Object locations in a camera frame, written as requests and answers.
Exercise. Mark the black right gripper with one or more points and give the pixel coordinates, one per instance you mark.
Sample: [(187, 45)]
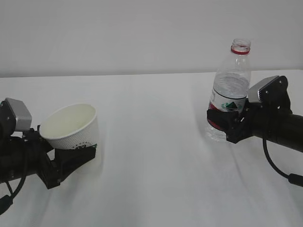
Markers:
[(256, 119)]

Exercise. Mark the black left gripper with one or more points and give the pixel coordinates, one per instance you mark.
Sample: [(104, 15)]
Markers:
[(27, 155)]

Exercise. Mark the Nongfu Spring water bottle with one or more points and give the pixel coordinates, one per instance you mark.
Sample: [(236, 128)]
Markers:
[(232, 79)]

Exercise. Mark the white paper cup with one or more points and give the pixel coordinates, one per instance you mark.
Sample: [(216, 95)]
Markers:
[(71, 127)]

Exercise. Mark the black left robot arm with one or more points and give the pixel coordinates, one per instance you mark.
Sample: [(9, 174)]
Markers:
[(7, 126)]

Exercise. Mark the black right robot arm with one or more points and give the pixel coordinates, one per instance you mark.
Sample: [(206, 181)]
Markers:
[(287, 130)]

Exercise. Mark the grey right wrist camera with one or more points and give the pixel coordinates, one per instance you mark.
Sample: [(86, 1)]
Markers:
[(257, 92)]

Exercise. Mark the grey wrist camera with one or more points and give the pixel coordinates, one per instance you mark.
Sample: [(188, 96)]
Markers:
[(257, 92), (21, 114)]

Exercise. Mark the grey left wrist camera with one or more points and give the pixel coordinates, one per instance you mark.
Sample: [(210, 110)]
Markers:
[(21, 114)]

